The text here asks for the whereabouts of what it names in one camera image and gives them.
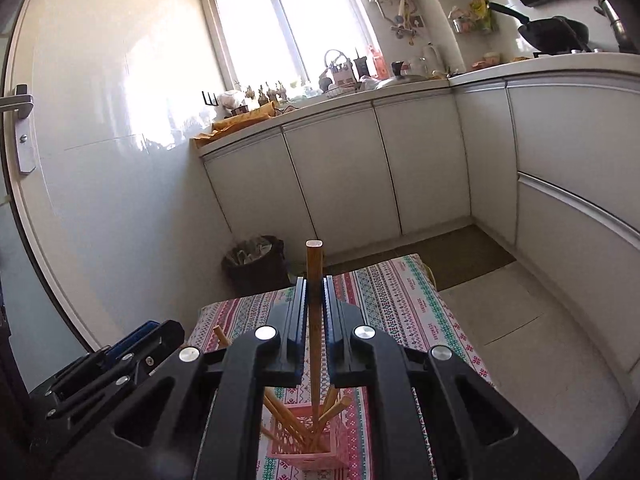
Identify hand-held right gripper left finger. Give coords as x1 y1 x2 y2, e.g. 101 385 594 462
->
50 276 309 480

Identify frosted glass door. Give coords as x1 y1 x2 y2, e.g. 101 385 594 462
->
0 25 91 356

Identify black wok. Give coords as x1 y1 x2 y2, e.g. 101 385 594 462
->
487 2 592 57

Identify black trash bin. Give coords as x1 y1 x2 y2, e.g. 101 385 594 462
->
222 235 292 297

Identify yellow snack packet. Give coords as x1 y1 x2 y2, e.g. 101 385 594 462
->
467 0 499 34

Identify striped patterned tablecloth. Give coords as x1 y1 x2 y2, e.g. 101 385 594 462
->
185 254 497 480

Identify metal door handle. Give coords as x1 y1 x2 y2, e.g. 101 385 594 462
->
0 83 36 175

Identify white kitchen base cabinets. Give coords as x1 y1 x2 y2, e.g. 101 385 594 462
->
200 66 640 377

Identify pink perforated utensil holder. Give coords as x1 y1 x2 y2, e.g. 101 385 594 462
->
257 404 362 472

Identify tan bamboo chopstick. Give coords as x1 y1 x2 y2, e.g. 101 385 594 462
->
305 239 325 453

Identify yellow cloth bag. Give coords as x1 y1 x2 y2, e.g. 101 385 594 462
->
194 101 279 144

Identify kitchen window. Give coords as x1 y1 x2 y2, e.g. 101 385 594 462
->
206 0 377 97

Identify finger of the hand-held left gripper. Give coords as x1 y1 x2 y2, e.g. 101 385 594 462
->
30 346 157 420
106 320 187 376

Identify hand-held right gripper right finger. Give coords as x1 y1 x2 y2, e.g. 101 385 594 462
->
322 275 581 480

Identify dark floor mat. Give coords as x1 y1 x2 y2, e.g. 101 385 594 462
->
324 224 517 292

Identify set of wooden chopsticks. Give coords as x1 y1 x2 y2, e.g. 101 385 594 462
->
212 326 354 455

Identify white kitchen countertop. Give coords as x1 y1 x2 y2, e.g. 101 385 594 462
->
192 52 640 157

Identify basket with handle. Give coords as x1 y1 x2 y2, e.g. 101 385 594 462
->
324 49 359 94

